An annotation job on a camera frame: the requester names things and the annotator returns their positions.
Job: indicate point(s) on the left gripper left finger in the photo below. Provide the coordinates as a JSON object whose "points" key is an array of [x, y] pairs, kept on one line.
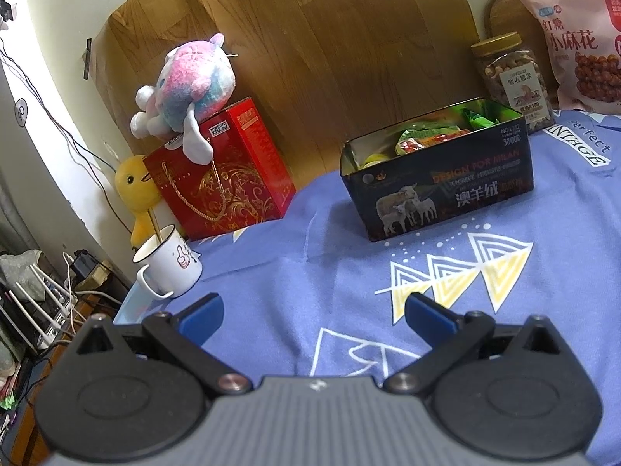
{"points": [[179, 339]]}

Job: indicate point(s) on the yellow duck plush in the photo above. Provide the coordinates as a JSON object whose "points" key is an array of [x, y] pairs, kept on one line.
{"points": [[139, 193]]}

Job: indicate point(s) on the pink blue plush toy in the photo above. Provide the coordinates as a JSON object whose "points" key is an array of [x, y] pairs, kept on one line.
{"points": [[195, 82]]}

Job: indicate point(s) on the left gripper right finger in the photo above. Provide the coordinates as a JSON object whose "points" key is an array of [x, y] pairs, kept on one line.
{"points": [[452, 338]]}

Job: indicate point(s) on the white wifi router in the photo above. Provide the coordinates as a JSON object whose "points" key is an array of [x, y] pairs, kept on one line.
{"points": [[37, 307]]}

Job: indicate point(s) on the pink twist snack bag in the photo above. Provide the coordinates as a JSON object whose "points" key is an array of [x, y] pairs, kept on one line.
{"points": [[583, 43]]}

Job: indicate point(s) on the red gift box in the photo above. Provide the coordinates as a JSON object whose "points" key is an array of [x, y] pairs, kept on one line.
{"points": [[246, 183]]}

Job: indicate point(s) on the green snack packet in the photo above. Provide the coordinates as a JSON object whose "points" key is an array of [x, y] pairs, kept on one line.
{"points": [[426, 134]]}

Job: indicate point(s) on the blue printed tablecloth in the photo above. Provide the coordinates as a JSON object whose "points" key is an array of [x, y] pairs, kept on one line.
{"points": [[311, 295]]}

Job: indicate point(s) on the wooden board backdrop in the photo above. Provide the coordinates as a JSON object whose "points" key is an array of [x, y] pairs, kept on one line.
{"points": [[320, 71]]}

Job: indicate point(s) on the black snack box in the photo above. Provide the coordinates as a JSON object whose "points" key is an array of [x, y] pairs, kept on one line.
{"points": [[396, 194]]}

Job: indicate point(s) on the round wooden board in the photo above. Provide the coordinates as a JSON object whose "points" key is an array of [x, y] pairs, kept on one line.
{"points": [[503, 16]]}

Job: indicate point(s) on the white enamel mug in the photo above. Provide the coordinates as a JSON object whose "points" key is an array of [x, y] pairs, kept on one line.
{"points": [[167, 266]]}

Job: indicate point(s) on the nut jar yellow lid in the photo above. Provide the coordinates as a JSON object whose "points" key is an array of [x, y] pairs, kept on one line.
{"points": [[512, 76]]}

